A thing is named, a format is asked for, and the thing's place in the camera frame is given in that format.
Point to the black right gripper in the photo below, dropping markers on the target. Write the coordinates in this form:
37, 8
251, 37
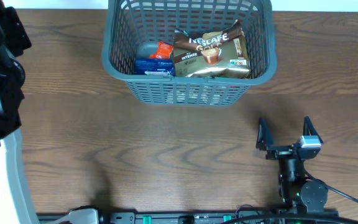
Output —
285, 149

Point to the gold Nescafe coffee bag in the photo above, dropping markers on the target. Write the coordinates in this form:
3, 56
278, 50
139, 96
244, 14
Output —
211, 54

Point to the blue rectangular carton box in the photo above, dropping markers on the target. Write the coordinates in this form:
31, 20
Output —
159, 67

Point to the orange biscuit packet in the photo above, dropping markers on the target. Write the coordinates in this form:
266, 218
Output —
163, 51

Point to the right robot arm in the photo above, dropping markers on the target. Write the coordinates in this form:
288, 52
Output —
295, 188

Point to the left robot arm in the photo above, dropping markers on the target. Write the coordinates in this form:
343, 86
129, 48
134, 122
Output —
16, 205

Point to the grey plastic lattice basket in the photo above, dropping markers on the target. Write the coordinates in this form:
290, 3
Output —
134, 28

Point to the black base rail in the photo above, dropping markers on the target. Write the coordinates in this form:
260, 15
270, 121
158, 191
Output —
179, 218

